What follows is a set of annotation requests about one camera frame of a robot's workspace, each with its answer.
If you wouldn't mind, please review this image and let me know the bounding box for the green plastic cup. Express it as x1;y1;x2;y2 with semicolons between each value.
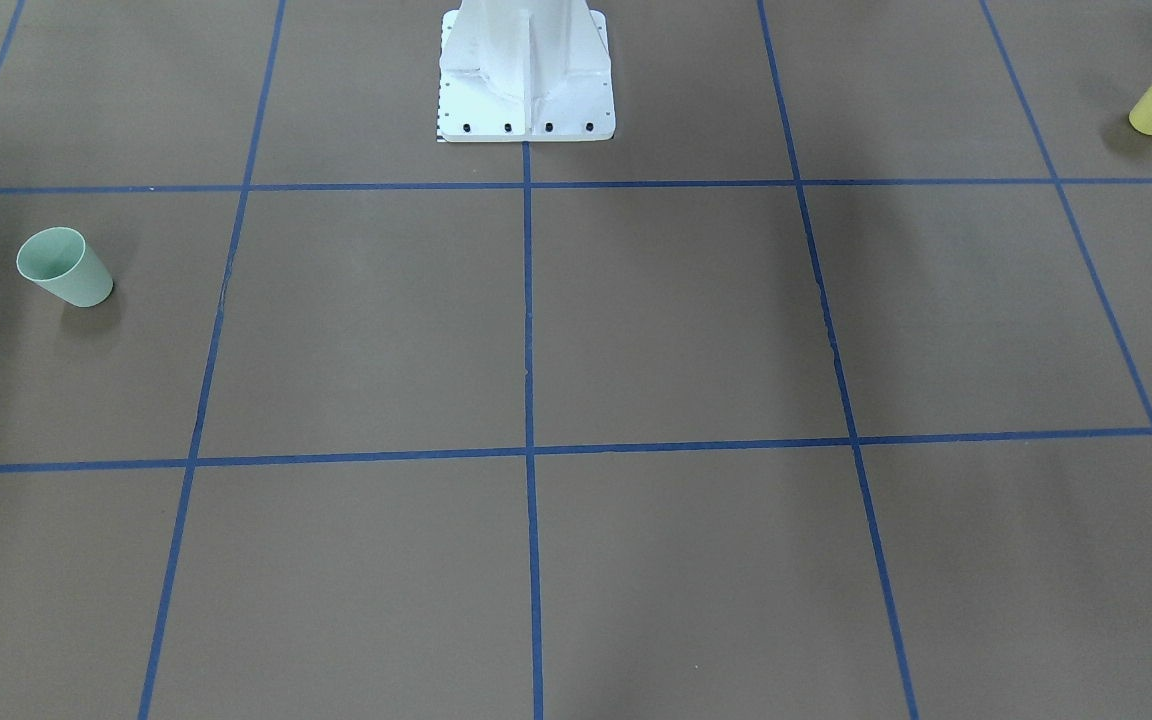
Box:
15;227;114;306

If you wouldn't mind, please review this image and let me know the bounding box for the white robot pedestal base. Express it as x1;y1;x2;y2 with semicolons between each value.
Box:
435;1;617;143

